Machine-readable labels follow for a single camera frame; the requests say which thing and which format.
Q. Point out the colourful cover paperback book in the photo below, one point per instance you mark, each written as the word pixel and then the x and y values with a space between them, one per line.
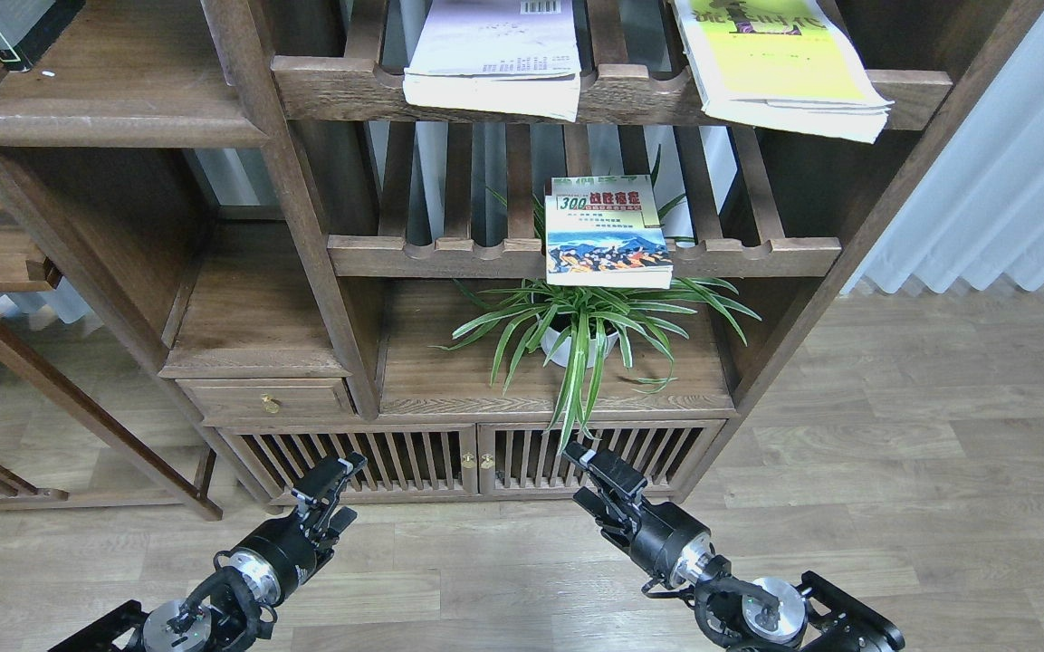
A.
pixel 605 231

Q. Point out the yellow green magazine stack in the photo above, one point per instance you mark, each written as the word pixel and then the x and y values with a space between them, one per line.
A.
pixel 779 65

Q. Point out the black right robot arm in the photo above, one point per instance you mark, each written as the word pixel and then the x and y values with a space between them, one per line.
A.
pixel 770 614

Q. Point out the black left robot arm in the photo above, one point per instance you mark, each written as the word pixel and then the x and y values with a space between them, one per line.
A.
pixel 224 612

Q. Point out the white pleated curtain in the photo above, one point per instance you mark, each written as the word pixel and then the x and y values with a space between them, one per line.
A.
pixel 977 219

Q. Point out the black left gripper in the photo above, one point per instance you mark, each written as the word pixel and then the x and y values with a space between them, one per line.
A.
pixel 298 545

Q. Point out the dark wooden bookshelf cabinet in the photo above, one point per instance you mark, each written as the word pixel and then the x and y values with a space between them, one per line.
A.
pixel 243 194

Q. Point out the white plant pot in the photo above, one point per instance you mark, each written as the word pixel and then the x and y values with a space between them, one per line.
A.
pixel 558 349

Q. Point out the dark book top left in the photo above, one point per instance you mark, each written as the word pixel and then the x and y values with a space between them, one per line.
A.
pixel 29 28

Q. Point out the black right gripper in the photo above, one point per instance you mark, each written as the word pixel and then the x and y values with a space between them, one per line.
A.
pixel 662 539

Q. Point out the white lavender book stack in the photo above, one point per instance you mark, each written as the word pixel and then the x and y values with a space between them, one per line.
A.
pixel 509 57

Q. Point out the brass drawer knob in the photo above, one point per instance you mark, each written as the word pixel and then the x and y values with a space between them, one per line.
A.
pixel 270 405

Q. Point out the green spider plant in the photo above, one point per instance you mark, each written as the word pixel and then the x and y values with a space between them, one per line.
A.
pixel 520 314

